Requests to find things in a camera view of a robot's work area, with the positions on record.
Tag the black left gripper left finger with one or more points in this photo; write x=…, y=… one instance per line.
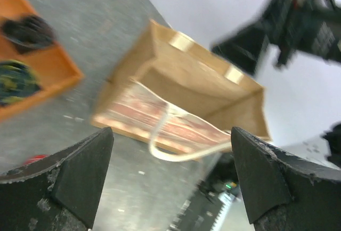
x=59, y=192

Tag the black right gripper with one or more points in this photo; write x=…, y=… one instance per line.
x=309, y=26

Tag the black rolled belt right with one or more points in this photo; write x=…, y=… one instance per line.
x=28, y=33

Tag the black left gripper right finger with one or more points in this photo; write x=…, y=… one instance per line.
x=282, y=191

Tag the blue yellow rolled tie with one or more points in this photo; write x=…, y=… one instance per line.
x=18, y=81

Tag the tan canvas tote bag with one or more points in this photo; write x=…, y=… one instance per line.
x=179, y=98

